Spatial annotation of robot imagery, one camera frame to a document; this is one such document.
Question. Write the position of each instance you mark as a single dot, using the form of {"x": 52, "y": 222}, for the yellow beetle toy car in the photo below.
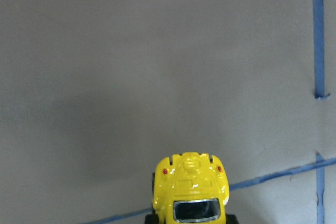
{"x": 190, "y": 187}

